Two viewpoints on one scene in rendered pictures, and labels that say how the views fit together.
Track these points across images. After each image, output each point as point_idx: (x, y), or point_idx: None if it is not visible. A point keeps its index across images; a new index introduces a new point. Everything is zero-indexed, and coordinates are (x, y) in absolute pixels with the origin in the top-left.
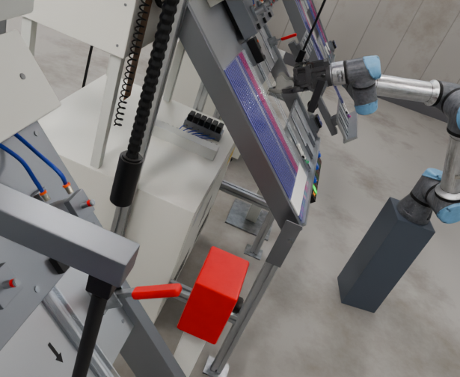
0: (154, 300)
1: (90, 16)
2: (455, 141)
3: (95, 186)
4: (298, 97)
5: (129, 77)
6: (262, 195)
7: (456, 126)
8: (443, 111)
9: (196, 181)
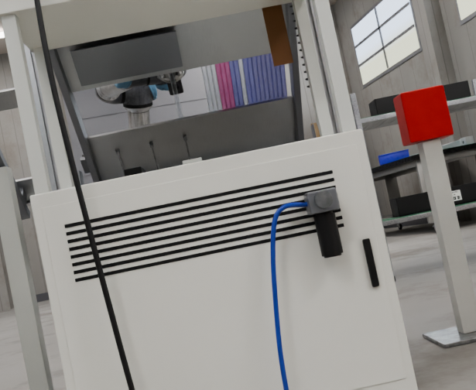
0: None
1: None
2: (146, 114)
3: None
4: (87, 134)
5: (284, 34)
6: (46, 357)
7: (148, 96)
8: (127, 96)
9: None
